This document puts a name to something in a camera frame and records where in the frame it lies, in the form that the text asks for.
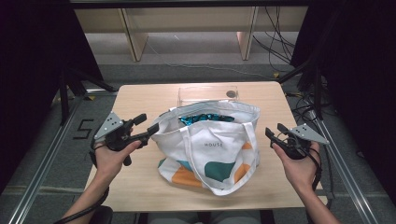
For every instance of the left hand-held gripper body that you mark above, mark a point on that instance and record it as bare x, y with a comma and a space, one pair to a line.
109, 126

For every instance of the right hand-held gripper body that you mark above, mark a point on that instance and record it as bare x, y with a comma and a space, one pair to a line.
306, 133

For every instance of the blue chip bag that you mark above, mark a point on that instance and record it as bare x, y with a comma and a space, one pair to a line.
202, 118

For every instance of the white patterned tote bag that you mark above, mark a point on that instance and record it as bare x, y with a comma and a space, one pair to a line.
214, 155

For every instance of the clear plastic container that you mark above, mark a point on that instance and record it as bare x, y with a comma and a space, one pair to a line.
202, 93

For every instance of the person's left hand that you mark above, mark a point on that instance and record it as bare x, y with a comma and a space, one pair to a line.
110, 163

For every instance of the person's right hand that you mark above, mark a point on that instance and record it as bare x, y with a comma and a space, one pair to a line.
300, 172

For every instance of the yellow tape piece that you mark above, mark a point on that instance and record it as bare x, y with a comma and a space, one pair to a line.
276, 75
91, 97

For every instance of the black tripod stand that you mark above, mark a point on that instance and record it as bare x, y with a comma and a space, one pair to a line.
317, 93
63, 99

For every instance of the black curtain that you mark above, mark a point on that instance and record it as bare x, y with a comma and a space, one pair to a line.
361, 77
34, 77

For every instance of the black chair seat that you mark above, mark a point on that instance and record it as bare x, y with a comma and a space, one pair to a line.
102, 216

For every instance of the beige wooden desk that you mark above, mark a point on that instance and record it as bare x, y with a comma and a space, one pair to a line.
186, 18

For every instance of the aluminium floor rail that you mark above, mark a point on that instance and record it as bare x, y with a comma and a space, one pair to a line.
348, 183
37, 175

